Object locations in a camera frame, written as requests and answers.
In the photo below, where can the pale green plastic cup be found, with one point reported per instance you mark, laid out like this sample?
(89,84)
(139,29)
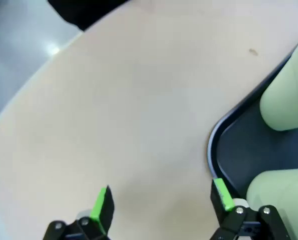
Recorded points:
(286,95)
(276,190)

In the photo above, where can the black plastic tray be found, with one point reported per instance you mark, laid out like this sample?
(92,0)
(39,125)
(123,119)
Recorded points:
(241,155)

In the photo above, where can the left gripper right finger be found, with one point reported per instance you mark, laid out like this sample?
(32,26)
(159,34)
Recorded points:
(222,195)

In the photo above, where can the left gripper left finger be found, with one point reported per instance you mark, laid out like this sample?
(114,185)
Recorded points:
(106,210)

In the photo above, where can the person in black cardigan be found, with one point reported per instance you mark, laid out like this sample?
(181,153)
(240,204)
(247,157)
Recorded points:
(83,12)

